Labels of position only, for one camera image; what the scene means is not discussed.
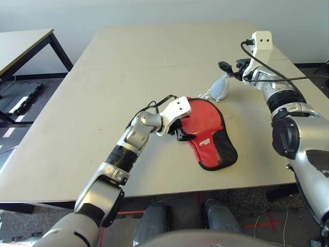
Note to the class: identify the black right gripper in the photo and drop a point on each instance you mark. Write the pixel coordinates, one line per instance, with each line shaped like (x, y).
(242, 68)

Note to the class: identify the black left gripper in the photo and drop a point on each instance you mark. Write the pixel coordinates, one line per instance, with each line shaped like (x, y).
(175, 128)

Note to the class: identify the red ping-pong paddle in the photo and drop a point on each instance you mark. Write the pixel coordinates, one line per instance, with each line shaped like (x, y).
(203, 118)

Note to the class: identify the red and black paddle case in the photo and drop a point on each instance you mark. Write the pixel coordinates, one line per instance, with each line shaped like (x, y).
(210, 151)

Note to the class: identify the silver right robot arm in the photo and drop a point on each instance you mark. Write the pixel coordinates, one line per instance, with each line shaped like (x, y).
(295, 128)

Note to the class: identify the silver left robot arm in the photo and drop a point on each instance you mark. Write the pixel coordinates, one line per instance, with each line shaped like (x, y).
(123, 154)

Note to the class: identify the grey robot right leg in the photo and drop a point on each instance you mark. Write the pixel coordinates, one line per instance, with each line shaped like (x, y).
(218, 216)

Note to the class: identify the grey robot leg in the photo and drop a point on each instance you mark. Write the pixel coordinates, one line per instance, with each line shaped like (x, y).
(154, 221)
(218, 216)

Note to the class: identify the grey robot left leg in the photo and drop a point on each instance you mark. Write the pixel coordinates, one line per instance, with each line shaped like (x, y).
(154, 221)

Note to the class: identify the dark grey floor mat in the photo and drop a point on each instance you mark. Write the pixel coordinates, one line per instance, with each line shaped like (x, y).
(257, 200)

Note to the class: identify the grey robot torso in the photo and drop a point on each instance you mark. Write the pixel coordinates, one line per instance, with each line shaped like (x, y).
(200, 239)

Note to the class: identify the black-legged side table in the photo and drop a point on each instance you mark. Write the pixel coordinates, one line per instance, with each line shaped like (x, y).
(23, 43)

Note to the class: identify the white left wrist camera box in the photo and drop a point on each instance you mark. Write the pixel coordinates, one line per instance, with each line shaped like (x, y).
(177, 108)

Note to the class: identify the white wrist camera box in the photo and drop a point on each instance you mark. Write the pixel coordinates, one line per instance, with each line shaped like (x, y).
(177, 108)
(262, 49)

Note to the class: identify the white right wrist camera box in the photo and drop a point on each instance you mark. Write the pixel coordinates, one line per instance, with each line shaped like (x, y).
(262, 49)

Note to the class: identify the black camera tripod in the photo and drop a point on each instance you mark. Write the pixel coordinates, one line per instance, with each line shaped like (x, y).
(322, 68)

